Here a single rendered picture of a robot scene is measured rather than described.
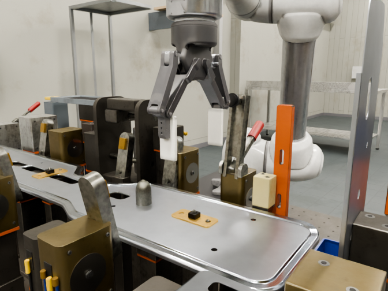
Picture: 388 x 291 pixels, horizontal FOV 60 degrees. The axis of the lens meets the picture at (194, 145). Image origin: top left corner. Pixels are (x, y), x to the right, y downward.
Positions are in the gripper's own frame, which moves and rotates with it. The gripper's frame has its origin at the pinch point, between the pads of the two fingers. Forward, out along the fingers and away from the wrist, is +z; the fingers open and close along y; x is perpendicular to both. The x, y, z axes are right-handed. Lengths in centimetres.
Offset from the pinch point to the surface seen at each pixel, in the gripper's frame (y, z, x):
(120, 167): -11.9, 12.3, -32.8
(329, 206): -276, 113, -40
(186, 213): -0.6, 13.3, -2.1
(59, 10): -176, -76, -305
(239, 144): -13.7, 2.0, 1.4
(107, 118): -15.5, 0.2, -41.3
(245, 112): -15.3, -4.3, 1.8
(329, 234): -71, 43, 8
